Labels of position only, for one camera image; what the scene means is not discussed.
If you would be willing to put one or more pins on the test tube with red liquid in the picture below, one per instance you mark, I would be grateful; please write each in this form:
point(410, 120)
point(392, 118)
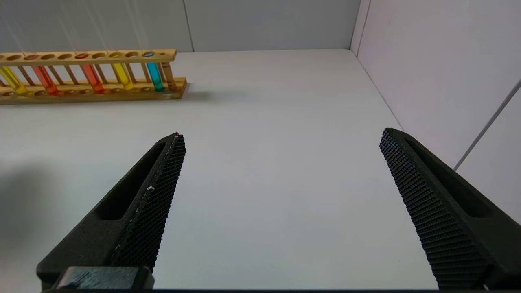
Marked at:
point(93, 79)
point(44, 81)

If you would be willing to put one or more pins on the test tube with blue liquid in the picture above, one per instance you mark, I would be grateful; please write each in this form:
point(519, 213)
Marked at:
point(155, 77)

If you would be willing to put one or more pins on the test tube with yellow liquid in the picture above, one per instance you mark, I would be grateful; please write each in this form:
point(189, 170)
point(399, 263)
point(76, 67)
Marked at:
point(12, 81)
point(122, 77)

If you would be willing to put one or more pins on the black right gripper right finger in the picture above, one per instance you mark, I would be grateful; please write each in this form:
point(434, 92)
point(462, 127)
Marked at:
point(443, 215)

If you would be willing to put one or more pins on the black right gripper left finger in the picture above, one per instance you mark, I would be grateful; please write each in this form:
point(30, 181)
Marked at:
point(142, 219)

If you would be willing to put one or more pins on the wooden test tube rack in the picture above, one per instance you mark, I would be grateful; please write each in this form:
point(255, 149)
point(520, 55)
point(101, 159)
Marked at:
point(101, 94)

